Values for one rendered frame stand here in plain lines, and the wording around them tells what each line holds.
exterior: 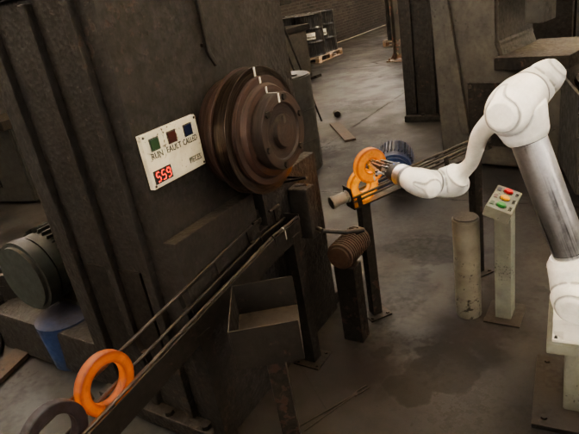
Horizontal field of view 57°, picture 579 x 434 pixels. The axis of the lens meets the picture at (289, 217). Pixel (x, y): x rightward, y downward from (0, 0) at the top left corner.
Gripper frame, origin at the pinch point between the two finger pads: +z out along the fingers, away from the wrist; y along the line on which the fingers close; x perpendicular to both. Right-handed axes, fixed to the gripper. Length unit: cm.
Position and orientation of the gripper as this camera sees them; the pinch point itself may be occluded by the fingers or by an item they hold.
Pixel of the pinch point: (369, 161)
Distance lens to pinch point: 232.8
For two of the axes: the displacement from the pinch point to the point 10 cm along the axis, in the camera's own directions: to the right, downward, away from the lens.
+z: -4.6, -3.3, 8.3
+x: -1.4, -8.9, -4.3
